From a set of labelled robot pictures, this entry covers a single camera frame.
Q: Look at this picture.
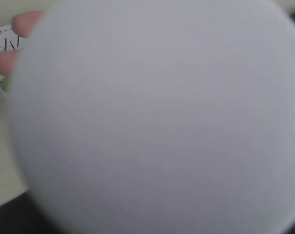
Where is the person's open bare hand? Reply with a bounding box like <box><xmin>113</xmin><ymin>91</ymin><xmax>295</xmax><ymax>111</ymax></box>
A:
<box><xmin>0</xmin><ymin>11</ymin><xmax>43</xmax><ymax>76</ymax></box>

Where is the white bottle green label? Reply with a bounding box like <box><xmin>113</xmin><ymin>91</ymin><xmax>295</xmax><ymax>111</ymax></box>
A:
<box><xmin>8</xmin><ymin>0</ymin><xmax>295</xmax><ymax>234</ymax></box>

